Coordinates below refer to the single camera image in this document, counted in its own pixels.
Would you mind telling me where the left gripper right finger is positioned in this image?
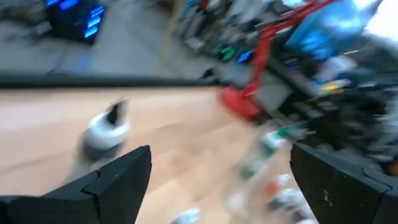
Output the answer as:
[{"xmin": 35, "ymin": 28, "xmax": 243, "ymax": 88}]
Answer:
[{"xmin": 289, "ymin": 142, "xmax": 398, "ymax": 224}]

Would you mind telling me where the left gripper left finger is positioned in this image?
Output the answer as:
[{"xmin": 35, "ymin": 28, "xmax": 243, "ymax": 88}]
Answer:
[{"xmin": 40, "ymin": 145, "xmax": 152, "ymax": 224}]

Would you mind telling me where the small dark green coloring bottle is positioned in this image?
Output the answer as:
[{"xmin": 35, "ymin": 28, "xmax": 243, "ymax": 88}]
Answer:
[{"xmin": 269, "ymin": 188, "xmax": 307, "ymax": 216}]

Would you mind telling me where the small violet food coloring bottle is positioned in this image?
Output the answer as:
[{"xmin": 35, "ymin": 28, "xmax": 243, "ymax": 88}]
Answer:
[{"xmin": 170, "ymin": 207, "xmax": 201, "ymax": 224}]

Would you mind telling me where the large green food coloring bottle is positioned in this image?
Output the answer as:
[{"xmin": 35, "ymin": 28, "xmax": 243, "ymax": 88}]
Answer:
[{"xmin": 239, "ymin": 124, "xmax": 295, "ymax": 182}]

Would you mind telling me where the small neon purple coloring bottle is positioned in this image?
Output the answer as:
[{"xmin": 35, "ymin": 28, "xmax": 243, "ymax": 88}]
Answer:
[{"xmin": 226, "ymin": 192, "xmax": 249, "ymax": 218}]

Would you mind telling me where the clear plastic bin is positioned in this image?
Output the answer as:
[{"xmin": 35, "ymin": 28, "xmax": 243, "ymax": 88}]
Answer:
[{"xmin": 222, "ymin": 123, "xmax": 315, "ymax": 224}]

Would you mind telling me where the red desk lamp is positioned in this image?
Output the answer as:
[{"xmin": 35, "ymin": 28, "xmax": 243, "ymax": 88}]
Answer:
[{"xmin": 219, "ymin": 0, "xmax": 338, "ymax": 121}]

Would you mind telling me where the black computer case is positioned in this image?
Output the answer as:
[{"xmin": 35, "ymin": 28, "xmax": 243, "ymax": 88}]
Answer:
[{"xmin": 45, "ymin": 0, "xmax": 106, "ymax": 46}]

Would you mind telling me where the black aluminium table frame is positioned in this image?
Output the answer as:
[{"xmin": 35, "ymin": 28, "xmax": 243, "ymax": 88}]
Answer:
[{"xmin": 0, "ymin": 72, "xmax": 220, "ymax": 90}]

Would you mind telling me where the yellow hanging cord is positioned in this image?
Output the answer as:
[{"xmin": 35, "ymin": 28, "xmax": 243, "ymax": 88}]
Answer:
[{"xmin": 160, "ymin": 0, "xmax": 185, "ymax": 68}]

